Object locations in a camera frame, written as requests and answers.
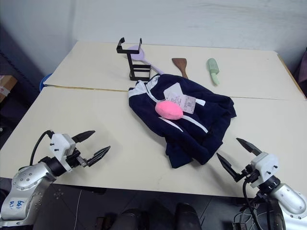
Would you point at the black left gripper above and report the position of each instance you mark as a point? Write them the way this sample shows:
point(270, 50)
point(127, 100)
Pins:
point(75, 160)

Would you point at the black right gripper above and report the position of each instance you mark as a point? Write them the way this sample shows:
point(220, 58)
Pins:
point(248, 174)

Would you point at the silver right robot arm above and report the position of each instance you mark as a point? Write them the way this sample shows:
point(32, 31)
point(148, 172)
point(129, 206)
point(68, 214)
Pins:
point(289, 198)

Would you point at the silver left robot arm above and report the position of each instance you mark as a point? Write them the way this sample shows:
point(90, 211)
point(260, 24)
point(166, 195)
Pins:
point(26, 180)

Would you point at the navy blue zip jacket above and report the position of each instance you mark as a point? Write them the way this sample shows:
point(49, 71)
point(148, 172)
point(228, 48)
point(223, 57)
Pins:
point(206, 103)

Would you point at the white barcode hang tag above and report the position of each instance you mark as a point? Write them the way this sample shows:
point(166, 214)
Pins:
point(189, 103)

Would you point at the pink oval plush toy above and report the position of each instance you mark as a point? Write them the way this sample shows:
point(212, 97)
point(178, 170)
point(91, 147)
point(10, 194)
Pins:
point(168, 109)

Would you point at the white paper hang tag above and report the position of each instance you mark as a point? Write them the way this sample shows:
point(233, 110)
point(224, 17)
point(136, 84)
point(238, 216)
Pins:
point(173, 92)

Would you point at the light green plastic brush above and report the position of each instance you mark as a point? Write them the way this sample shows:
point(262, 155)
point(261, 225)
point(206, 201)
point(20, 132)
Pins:
point(212, 67)

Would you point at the purple plastic paddle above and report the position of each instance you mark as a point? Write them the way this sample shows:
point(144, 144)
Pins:
point(138, 57)

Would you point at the brown cardboard box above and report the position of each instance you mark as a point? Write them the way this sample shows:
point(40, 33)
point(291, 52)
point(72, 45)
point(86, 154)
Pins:
point(7, 83)

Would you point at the brown wooden spatula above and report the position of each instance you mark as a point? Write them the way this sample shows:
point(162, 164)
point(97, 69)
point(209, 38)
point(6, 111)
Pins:
point(178, 63)

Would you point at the dark blue metal shelf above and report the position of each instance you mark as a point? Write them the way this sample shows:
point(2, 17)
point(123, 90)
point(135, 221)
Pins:
point(14, 62)

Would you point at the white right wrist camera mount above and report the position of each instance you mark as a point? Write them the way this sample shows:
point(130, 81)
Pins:
point(266, 165)

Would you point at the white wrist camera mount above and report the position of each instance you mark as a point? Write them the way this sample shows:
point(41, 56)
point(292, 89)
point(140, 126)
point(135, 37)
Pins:
point(266, 165)
point(61, 143)

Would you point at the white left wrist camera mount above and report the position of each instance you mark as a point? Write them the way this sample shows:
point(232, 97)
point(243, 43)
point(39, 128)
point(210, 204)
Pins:
point(61, 143)

